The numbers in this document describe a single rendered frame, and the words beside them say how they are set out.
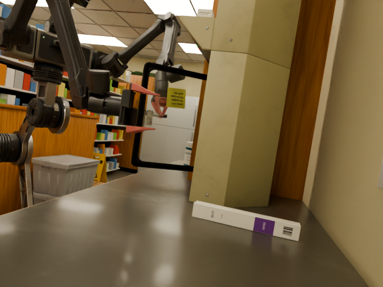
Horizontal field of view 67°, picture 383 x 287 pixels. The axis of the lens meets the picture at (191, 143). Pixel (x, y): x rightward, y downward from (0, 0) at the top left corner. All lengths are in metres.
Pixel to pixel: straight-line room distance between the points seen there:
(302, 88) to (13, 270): 1.12
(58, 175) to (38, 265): 2.55
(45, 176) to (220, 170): 2.42
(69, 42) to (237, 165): 0.63
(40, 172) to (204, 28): 2.50
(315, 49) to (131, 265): 1.09
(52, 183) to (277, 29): 2.57
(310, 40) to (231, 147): 0.63
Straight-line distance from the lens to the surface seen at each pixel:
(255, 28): 0.95
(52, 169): 3.06
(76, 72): 0.96
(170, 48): 1.40
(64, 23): 1.01
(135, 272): 0.48
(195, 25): 0.96
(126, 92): 0.84
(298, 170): 1.27
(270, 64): 0.98
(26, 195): 2.04
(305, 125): 1.27
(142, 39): 1.63
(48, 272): 0.48
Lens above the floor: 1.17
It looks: 3 degrees down
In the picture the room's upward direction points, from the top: 8 degrees clockwise
